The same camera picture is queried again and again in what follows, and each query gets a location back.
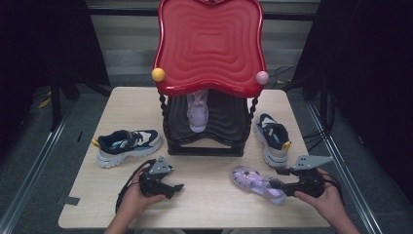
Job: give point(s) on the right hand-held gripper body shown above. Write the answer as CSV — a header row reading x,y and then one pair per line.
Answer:
x,y
310,162

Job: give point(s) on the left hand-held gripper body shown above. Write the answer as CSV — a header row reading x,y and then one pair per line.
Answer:
x,y
159,168

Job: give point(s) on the purple jelly sandal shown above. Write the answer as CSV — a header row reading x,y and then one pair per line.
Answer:
x,y
198,113
250,180

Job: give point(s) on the navy and white sneaker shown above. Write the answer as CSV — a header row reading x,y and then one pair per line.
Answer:
x,y
130,139
274,136

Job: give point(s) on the red and black shoe rack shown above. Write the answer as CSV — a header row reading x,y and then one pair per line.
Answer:
x,y
211,48

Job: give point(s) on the person's left hand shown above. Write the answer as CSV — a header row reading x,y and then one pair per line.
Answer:
x,y
134,203

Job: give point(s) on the person's right hand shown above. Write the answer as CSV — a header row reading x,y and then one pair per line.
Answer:
x,y
329,203

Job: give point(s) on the small black floor tape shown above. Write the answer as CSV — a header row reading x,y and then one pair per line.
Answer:
x,y
80,136

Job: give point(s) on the black tape strip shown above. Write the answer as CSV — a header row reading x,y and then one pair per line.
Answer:
x,y
71,201

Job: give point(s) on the black curtain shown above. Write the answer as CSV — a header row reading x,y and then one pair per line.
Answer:
x,y
373,65
32,48

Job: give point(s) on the black stand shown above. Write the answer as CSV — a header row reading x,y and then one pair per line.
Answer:
x,y
55,104

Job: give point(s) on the yellow floor object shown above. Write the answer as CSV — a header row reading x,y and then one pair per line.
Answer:
x,y
44,103

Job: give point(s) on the black horizontal bar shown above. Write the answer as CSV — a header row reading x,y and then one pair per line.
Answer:
x,y
123,12

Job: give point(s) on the aluminium floor rail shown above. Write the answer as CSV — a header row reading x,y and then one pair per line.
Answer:
x,y
35,172
344,169

